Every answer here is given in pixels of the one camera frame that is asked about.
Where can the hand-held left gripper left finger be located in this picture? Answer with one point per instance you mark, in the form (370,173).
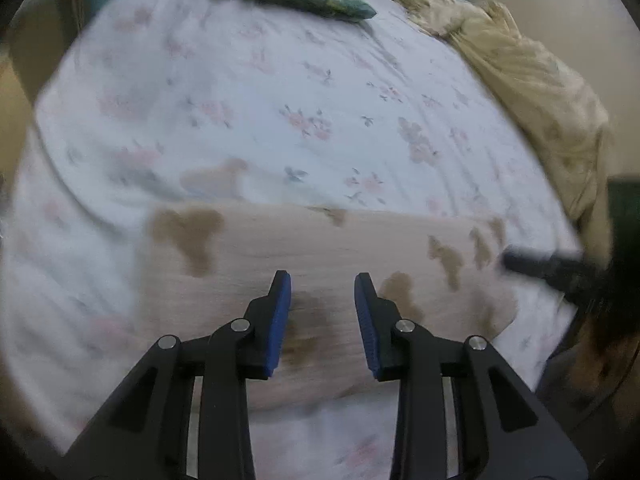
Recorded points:
(280,325)

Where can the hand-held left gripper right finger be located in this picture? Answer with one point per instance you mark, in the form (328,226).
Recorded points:
(367,330)

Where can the yellow bear print quilt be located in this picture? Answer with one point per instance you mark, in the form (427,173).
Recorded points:
(530,90)

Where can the pink bear print pants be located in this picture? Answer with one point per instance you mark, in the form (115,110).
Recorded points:
(325,250)

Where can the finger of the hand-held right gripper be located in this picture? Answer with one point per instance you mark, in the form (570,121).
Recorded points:
(545,266)

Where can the white floral bed sheet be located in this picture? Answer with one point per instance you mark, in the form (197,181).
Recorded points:
(250,110)

